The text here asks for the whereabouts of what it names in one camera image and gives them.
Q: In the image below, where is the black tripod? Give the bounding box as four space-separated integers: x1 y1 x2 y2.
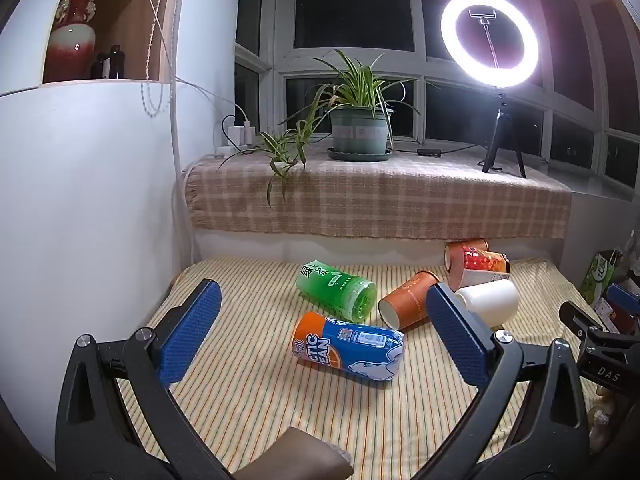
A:
481 92 528 180

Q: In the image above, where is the red and white vase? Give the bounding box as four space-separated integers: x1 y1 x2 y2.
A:
43 0 108 84

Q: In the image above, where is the striped bed sheet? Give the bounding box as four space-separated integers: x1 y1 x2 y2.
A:
112 257 609 480

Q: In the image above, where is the spider plant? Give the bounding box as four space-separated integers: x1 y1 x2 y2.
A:
257 49 422 209

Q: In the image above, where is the phone holder clamp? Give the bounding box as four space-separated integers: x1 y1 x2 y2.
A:
467 8 501 72

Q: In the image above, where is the person's right hand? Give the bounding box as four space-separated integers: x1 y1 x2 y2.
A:
588 385 622 456

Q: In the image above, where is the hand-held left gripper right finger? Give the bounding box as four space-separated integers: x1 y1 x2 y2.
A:
397 282 594 480

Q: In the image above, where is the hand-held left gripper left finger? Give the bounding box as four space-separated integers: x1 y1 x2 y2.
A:
54 278 237 480

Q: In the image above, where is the orange paper cup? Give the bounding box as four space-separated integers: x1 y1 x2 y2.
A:
378 270 442 331

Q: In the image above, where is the plaid blanket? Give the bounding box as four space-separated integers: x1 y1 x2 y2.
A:
182 152 574 242

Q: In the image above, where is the ring light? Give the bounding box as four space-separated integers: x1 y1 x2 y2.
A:
440 0 540 94

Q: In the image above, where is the red and white box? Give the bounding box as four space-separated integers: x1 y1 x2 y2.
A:
593 298 632 336

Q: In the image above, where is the green paper bag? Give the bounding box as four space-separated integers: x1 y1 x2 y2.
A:
579 249 627 307

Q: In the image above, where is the green pot saucer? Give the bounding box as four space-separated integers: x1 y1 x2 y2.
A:
326 146 394 163

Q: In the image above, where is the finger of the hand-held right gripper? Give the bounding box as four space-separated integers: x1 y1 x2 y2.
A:
559 301 615 350
605 282 640 335

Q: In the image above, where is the white cabinet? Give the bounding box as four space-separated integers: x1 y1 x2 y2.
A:
0 0 190 467

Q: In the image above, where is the red and white printed cup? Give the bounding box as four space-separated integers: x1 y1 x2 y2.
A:
451 248 511 292

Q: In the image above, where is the orange red cup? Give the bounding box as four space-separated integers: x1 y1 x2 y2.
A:
444 238 489 273

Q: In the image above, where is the brown padded object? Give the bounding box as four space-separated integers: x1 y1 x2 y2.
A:
234 427 355 480

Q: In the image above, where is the green plant pot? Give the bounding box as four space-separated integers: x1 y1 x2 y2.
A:
328 105 391 155

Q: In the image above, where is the white bead cord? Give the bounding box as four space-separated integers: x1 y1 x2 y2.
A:
141 0 175 119

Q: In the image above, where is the tall dark bottle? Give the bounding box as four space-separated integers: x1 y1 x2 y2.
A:
107 44 125 80

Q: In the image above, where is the white cable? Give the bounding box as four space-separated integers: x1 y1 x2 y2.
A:
125 0 251 271

